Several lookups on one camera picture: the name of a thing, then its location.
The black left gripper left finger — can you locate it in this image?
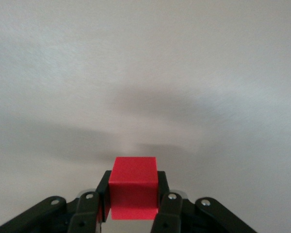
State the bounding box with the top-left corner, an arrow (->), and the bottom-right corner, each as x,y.
0,170 -> 113,233

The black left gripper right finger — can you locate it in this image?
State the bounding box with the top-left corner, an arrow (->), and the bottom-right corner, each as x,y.
151,170 -> 258,233

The red cube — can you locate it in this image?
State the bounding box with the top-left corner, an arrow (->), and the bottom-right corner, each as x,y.
108,156 -> 159,221

